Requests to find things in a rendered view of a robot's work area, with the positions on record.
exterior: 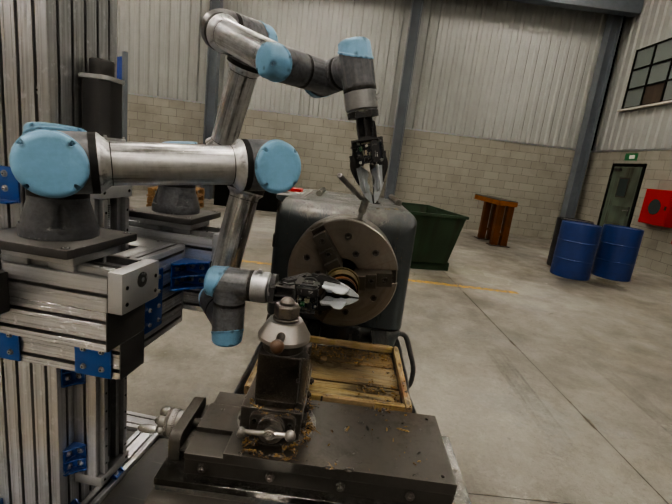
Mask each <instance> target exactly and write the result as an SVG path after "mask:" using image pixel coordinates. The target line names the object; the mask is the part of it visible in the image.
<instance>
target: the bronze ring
mask: <svg viewBox="0 0 672 504"><path fill-rule="evenodd" d="M327 275H330V276H332V277H333V278H335V279H337V280H339V281H340V282H342V283H343V284H346V285H348V287H350V288H351V289H353V290H354V291H355V292H356V293H357V294H358V290H359V287H360V281H359V278H358V276H357V274H356V273H355V272H354V271H353V270H351V269H349V268H345V267H338V268H335V269H333V270H331V271H330V272H329V273H328V274H327ZM326 294H332V295H333V296H344V297H347V296H349V295H346V294H344V295H340V294H336V293H334V292H333V293H328V292H326Z"/></svg>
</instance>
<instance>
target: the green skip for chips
mask: <svg viewBox="0 0 672 504"><path fill-rule="evenodd" d="M401 205H402V206H403V207H405V208H406V209H407V210H408V211H409V212H410V213H411V214H412V215H413V216H414V217H415V218H416V220H417V227H416V234H415V240H414V247H413V253H412V259H411V266H410V268H412V269H427V270H443V271H448V267H449V263H448V259H449V257H450V255H451V253H452V250H453V248H454V246H455V244H456V241H457V239H458V237H459V235H460V232H461V230H462V228H463V226H464V223H465V221H466V220H469V217H467V216H464V215H461V214H457V213H454V212H451V211H447V210H444V209H441V208H438V207H434V206H431V205H425V204H416V203H406V202H402V204H401Z"/></svg>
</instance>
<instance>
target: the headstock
mask: <svg viewBox="0 0 672 504"><path fill-rule="evenodd" d="M303 191H306V192H305V193H304V194H298V195H292V196H288V197H286V198H285V199H284V200H283V202H282V203H281V205H280V206H279V208H278V209H277V213H276V223H275V233H274V234H273V242H272V247H273V253H272V263H271V274H273V273H274V274H279V282H280V281H281V279H282V278H286V277H288V275H287V270H288V262H289V258H290V255H291V252H292V250H293V248H294V246H295V245H296V243H297V242H298V240H299V239H300V238H301V236H302V235H303V234H304V232H305V231H306V230H307V229H308V228H309V227H310V226H311V225H313V224H314V223H315V222H317V221H319V220H321V219H323V218H325V217H328V216H332V215H337V214H349V215H356V216H358V214H359V211H358V209H359V206H360V203H361V200H359V199H358V198H357V197H356V196H355V195H354V194H347V193H339V192H331V191H325V192H324V193H323V194H322V195H321V196H317V195H316V192H317V191H318V190H315V189H303ZM378 203H380V204H372V203H371V202H369V204H368V207H367V210H366V213H364V214H363V218H364V219H366V220H368V221H370V222H372V223H373V224H375V225H376V226H377V227H378V228H379V229H380V230H381V231H382V232H383V233H384V234H385V236H386V237H387V239H388V240H389V242H390V245H391V247H392V249H393V251H394V253H395V256H396V259H397V263H398V270H397V280H396V281H397V287H396V291H395V293H394V295H393V297H392V299H391V301H390V302H389V304H388V305H387V306H386V308H385V309H384V310H383V311H382V312H381V313H380V314H378V315H377V316H376V317H374V318H372V319H371V320H369V321H367V322H364V323H362V324H358V325H354V326H359V327H367V328H375V329H382V330H390V331H396V330H399V329H400V328H401V324H402V318H403V311H404V305H405V298H406V292H407V285H408V279H409V272H410V266H411V259H412V253H413V247H414V240H415V234H416V227H417V220H416V218H415V217H414V216H413V215H412V214H411V213H410V212H409V211H408V210H407V209H406V208H405V207H403V206H402V205H400V206H398V205H397V204H395V203H394V202H393V201H392V200H391V199H387V198H379V199H378ZM376 208H380V209H376ZM384 208H390V210H387V209H386V210H385V209H384ZM394 208H397V209H399V210H394ZM299 227H300V228H299ZM287 233H288V234H287ZM300 233H301V234H300ZM295 235H296V236H295ZM397 238H398V239H397ZM395 248H396V249H395ZM283 250H284V251H283ZM285 265H286V266H285ZM343 267H345V268H349V269H351V270H353V271H354V269H355V264H354V263H353V262H352V261H350V260H347V259H343ZM274 306H275V303H268V304H267V312H268V313H269V314H271V315H273V314H274ZM394 313H395V314H394ZM299 316H300V317H301V318H302V319H305V320H313V321H320V320H319V319H317V318H316V317H314V316H312V315H307V314H299ZM390 325H391V326H390ZM393 325H394V326H393Z"/></svg>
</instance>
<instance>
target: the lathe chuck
mask: <svg viewBox="0 0 672 504"><path fill-rule="evenodd" d="M354 218H355V219H354ZM356 219H357V217H354V216H347V215H340V216H332V217H328V218H325V219H323V220H321V221H319V222H317V223H315V224H314V225H312V226H311V227H310V228H308V229H307V230H306V231H305V232H304V234H303V235H302V236H301V238H300V239H299V240H298V242H297V243H296V245H295V246H294V248H293V250H292V252H291V255H290V258H289V262H288V270H287V275H288V277H290V276H294V275H298V274H302V273H306V272H307V273H310V274H312V273H316V274H328V272H327V270H326V268H325V266H324V265H325V263H324V262H323V260H322V258H321V256H320V252H319V250H318V248H317V246H316V244H315V243H314V241H313V239H312V238H313V236H314V235H313V233H312V232H311V230H312V229H314V228H316V227H318V226H320V225H322V224H323V225H324V227H325V229H326V231H327V233H328V234H329V236H330V238H331V240H332V242H333V244H334V246H335V247H336V249H337V251H338V253H339V255H340V257H341V258H342V259H347V260H350V261H352V262H353V263H354V264H355V265H356V267H357V268H358V269H379V270H396V280H397V270H398V263H397V259H396V256H395V253H394V251H393V249H392V247H391V245H390V243H389V241H388V239H387V238H386V236H385V235H384V234H383V233H382V232H381V231H380V230H379V229H378V228H377V227H376V226H375V225H373V224H372V223H370V222H368V221H366V220H364V219H362V221H364V222H362V221H359V220H356ZM396 287H397V281H396V283H392V287H376V289H368V288H365V291H362V290H358V295H359V300H358V301H356V302H354V303H352V304H350V305H348V306H345V307H343V308H342V309H340V310H337V309H333V308H332V309H331V311H329V312H328V313H327V315H326V317H325V318H324V320H323V321H321V320H320V322H322V323H325V324H328V325H333V326H343V327H344V326H354V325H358V324H362V323H364V322H367V321H369V320H371V319H372V318H374V317H376V316H377V315H378V314H380V313H381V312H382V311H383V310H384V309H385V308H386V306H387V305H388V304H389V302H390V301H391V299H392V297H393V295H394V293H395V291H396Z"/></svg>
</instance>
